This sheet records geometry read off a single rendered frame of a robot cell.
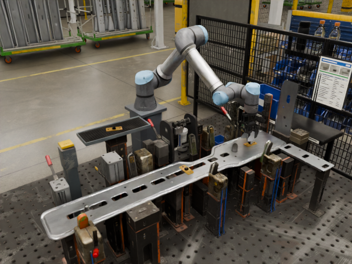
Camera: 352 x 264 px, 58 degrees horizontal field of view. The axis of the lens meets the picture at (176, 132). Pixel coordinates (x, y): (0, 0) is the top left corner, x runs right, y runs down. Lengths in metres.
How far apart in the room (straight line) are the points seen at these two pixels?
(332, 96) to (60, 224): 1.68
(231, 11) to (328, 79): 2.16
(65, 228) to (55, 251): 0.37
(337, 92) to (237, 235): 1.05
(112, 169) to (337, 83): 1.40
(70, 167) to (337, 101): 1.58
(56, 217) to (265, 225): 1.05
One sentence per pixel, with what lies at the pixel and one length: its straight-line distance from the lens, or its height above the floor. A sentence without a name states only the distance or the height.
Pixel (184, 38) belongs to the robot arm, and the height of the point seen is 1.59.
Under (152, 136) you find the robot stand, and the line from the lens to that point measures 2.14.
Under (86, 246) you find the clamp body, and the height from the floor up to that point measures 1.04.
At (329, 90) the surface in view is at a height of 1.25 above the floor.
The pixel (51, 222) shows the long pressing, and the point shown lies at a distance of 1.45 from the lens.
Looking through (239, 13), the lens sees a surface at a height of 1.44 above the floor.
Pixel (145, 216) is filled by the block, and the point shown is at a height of 1.03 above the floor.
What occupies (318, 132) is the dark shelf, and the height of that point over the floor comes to 1.03.
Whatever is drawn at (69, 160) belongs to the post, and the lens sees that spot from 1.67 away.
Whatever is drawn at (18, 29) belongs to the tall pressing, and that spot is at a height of 0.69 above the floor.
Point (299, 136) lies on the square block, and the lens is 1.99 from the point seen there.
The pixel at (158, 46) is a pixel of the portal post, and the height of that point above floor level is 0.05.
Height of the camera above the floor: 1.93
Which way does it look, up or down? 27 degrees down
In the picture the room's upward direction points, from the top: straight up
